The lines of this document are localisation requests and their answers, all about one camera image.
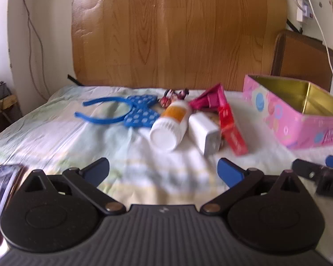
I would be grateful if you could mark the magenta wallet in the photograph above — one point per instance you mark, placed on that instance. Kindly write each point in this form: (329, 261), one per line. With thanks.
(208, 99)

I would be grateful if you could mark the small dark box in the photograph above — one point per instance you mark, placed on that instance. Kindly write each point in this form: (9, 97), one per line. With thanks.
(1, 90)

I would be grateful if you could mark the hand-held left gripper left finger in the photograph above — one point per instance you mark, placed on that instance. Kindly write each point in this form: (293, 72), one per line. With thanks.
(95, 170)

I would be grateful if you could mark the wooden headboard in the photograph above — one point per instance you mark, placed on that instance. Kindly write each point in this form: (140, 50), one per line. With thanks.
(177, 33)

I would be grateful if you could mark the blue polka-dot bow headband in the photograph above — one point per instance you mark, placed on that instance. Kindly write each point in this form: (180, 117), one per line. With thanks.
(140, 113)

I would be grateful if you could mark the smartphone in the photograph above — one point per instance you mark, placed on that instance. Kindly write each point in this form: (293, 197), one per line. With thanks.
(2, 199)

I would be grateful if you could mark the white bottle with orange label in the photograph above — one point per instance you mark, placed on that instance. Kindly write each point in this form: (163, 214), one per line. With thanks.
(170, 124)

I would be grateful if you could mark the wooden side table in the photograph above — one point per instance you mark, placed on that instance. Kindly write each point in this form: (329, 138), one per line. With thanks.
(4, 110)

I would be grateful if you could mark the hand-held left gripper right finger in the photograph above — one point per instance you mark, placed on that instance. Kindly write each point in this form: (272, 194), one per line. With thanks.
(229, 171)

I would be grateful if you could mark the white charger block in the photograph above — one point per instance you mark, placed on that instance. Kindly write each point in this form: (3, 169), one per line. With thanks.
(202, 130)

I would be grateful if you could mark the white power strip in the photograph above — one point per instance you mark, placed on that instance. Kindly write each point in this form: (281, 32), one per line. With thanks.
(304, 4)

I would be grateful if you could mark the red rectangular box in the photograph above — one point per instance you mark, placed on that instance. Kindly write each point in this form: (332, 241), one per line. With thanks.
(231, 128)

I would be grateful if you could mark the pink biscuit tin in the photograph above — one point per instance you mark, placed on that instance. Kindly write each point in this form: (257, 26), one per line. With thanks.
(291, 116)

